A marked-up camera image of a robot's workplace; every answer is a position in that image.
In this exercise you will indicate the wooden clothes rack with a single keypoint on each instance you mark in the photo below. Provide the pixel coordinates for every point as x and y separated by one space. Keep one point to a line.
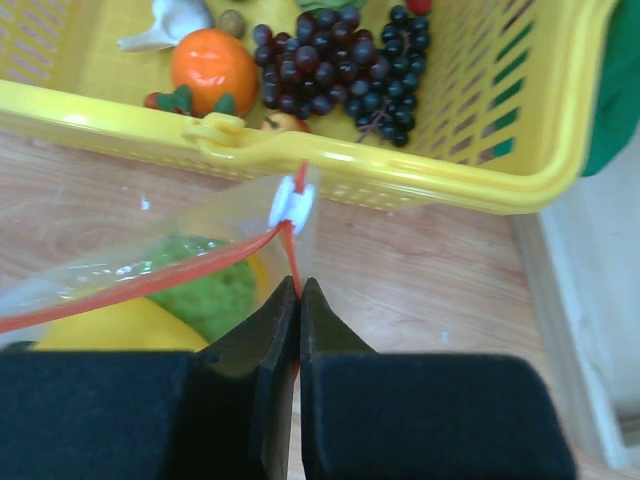
581 257

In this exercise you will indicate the black grape bunch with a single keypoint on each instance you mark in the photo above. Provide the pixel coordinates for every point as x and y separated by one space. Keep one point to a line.
383 99

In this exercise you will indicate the yellow bell pepper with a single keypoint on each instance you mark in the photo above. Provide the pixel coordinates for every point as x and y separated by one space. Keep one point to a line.
138 324

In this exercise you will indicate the small brown nut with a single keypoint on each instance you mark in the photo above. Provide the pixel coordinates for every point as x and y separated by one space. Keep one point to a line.
232 22

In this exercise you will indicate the green tank top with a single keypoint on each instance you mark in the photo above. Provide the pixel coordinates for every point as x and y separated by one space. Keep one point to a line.
616 109

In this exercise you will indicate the clear zip top bag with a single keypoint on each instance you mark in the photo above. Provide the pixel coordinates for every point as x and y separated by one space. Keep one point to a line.
183 282

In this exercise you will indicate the green sugar apple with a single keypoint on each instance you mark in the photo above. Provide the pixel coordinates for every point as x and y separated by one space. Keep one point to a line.
212 305

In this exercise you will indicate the dark grape bunch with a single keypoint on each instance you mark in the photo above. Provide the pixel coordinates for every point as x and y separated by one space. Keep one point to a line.
328 60

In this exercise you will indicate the yellow plastic basket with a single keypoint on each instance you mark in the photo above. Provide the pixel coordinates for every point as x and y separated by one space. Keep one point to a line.
503 121

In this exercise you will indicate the small strawberry with leaves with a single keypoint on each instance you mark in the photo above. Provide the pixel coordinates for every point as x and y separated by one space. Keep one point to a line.
182 101

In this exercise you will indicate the orange in basket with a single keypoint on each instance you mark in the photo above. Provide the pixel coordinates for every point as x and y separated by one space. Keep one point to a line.
213 63

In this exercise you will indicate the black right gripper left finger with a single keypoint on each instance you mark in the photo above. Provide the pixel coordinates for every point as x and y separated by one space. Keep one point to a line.
223 412

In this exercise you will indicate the green cabbage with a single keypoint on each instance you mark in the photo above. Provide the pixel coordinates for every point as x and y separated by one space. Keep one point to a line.
335 5

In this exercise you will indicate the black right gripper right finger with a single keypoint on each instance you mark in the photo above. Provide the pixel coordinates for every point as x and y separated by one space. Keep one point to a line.
369 415

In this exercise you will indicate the red chili pepper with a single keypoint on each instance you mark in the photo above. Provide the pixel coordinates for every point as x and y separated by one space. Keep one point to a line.
419 7

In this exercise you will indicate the small peach fruit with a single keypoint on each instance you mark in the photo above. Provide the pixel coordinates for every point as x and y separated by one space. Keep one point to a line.
279 122

